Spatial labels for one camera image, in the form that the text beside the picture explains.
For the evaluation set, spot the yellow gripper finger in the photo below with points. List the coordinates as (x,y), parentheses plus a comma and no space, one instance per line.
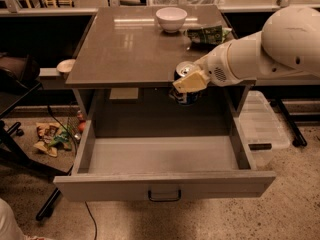
(192,81)

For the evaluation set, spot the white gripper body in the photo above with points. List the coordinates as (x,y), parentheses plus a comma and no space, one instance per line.
(215,67)

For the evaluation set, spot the blue pepsi can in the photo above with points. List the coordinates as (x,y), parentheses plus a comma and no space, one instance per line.
(182,69)

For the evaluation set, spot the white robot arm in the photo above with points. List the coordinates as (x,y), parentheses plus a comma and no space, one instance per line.
(288,44)

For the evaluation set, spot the grey counter cabinet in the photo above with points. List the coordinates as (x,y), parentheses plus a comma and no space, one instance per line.
(126,48)

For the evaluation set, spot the grey open drawer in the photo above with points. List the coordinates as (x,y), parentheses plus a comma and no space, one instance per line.
(156,144)

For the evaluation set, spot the green chip bag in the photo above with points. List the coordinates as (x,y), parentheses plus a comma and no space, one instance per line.
(212,35)

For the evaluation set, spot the white bowl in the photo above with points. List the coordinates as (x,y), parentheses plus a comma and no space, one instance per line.
(171,19)

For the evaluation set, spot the clear plastic storage bin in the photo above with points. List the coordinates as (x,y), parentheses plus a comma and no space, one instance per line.
(262,129)

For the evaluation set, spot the snack bags on floor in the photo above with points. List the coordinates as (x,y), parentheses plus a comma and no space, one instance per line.
(50,136)

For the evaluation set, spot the black chair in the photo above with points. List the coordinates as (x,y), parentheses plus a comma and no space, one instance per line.
(18,82)

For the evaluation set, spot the white trouser leg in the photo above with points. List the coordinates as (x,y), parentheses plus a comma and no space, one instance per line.
(9,228)

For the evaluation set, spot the black drawer handle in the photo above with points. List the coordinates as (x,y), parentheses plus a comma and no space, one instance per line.
(164,197)

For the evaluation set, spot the wire basket with fruit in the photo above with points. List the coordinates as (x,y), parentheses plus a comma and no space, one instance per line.
(75,125)

